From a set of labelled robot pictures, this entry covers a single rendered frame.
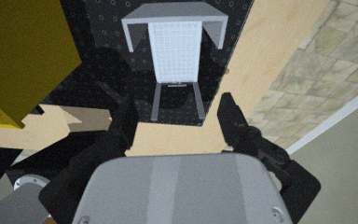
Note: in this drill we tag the yellow open-top bin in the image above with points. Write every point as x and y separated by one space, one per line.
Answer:
37 52

